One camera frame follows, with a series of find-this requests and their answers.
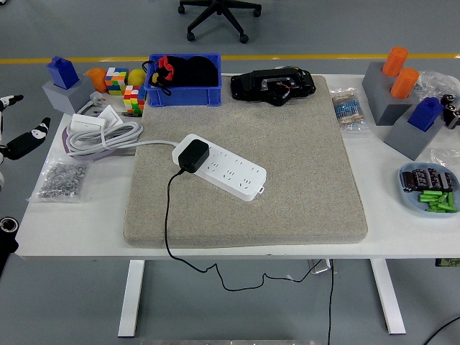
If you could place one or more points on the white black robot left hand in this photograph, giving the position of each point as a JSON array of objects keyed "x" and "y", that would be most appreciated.
[{"x": 25, "y": 140}]

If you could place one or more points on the white power strip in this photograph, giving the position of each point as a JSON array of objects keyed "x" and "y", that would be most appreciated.
[{"x": 233, "y": 172}]

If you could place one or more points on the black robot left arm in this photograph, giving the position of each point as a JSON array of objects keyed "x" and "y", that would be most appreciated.
[{"x": 7, "y": 240}]

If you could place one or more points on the clear bag of metal nuts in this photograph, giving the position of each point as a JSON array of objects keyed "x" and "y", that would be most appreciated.
[{"x": 61, "y": 179}]

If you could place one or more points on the grey block holder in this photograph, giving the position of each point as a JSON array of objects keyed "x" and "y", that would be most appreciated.
[
  {"x": 404, "y": 137},
  {"x": 69, "y": 98}
]

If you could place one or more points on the blue block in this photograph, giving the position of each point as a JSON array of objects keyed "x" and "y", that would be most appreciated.
[
  {"x": 63, "y": 73},
  {"x": 424, "y": 114}
]

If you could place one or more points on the orange cone-shaped piece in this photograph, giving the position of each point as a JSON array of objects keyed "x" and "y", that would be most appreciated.
[{"x": 96, "y": 79}]

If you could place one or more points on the large colourful puzzle cube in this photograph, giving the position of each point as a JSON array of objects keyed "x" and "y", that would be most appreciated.
[{"x": 116, "y": 81}]

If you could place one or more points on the small colourful puzzle cube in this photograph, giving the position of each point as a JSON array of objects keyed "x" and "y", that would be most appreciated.
[{"x": 134, "y": 100}]

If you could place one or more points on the yellow ball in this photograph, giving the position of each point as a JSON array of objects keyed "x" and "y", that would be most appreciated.
[{"x": 137, "y": 77}]

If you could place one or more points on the blue plastic bin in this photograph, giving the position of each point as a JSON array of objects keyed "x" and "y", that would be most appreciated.
[{"x": 183, "y": 97}]

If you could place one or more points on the white table leg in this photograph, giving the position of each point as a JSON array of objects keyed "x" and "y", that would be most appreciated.
[
  {"x": 389, "y": 294},
  {"x": 131, "y": 298}
]

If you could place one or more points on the black machine part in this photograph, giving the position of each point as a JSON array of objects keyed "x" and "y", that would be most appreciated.
[{"x": 251, "y": 84}]

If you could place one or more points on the black office chair base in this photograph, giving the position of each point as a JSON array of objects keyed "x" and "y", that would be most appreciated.
[{"x": 221, "y": 9}]

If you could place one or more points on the grey-brown mat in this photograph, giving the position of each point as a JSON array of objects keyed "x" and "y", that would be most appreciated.
[{"x": 305, "y": 197}]

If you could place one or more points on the clear bag of resistors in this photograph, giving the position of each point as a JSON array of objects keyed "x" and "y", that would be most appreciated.
[{"x": 348, "y": 109}]

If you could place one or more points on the grey block with two holes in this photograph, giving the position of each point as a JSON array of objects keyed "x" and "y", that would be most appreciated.
[{"x": 377, "y": 91}]

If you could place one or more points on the orange cylinder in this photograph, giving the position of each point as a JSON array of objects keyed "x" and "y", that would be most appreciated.
[
  {"x": 404, "y": 83},
  {"x": 394, "y": 61}
]

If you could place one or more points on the black capacitor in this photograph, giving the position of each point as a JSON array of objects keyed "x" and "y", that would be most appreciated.
[
  {"x": 446, "y": 182},
  {"x": 433, "y": 179},
  {"x": 408, "y": 181},
  {"x": 419, "y": 179}
]

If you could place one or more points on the grey-blue plate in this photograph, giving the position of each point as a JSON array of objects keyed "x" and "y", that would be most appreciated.
[{"x": 411, "y": 204}]

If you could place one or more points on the green battery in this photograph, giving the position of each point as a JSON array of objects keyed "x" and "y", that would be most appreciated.
[
  {"x": 429, "y": 193},
  {"x": 450, "y": 200},
  {"x": 427, "y": 199},
  {"x": 440, "y": 208}
]

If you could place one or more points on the clear plastic bag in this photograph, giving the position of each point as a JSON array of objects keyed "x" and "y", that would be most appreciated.
[
  {"x": 445, "y": 157},
  {"x": 436, "y": 81}
]

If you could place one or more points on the black round motor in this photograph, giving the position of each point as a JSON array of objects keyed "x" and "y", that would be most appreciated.
[
  {"x": 449, "y": 101},
  {"x": 455, "y": 116}
]

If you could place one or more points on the table control panel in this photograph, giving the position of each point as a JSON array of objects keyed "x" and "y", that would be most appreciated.
[{"x": 448, "y": 262}]

